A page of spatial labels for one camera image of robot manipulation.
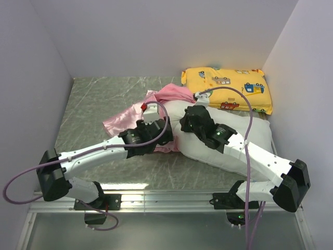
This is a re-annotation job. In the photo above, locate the pink pillowcase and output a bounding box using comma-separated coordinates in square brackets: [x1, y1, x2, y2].
[103, 83, 203, 159]

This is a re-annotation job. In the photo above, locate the white pillow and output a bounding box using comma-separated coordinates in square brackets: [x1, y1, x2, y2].
[163, 101, 273, 177]

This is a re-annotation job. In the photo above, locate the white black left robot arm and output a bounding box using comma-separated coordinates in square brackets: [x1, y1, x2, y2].
[36, 118, 173, 209]

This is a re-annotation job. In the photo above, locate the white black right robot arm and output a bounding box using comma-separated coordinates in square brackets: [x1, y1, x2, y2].
[180, 105, 311, 213]

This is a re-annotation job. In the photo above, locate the yellow cartoon car pillow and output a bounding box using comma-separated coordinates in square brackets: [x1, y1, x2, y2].
[181, 67, 273, 115]

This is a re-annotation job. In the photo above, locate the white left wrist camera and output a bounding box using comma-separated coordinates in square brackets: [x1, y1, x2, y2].
[141, 103, 160, 124]

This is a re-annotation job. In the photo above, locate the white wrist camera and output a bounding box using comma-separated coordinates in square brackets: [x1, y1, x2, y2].
[141, 103, 160, 124]
[194, 92, 210, 107]

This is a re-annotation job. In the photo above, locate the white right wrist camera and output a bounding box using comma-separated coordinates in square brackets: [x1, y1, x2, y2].
[194, 92, 210, 107]

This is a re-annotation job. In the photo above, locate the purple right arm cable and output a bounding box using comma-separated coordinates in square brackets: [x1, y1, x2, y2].
[197, 86, 266, 250]

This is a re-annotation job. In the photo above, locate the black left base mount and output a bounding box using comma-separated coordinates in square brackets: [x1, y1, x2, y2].
[73, 194, 122, 228]

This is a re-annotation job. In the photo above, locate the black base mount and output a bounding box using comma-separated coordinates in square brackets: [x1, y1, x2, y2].
[73, 194, 122, 228]
[209, 180, 246, 228]

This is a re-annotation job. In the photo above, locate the aluminium mounting rail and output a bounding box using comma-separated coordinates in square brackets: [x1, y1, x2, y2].
[17, 190, 314, 249]

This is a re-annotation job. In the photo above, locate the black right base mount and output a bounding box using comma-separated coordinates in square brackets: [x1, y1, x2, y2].
[209, 180, 246, 228]

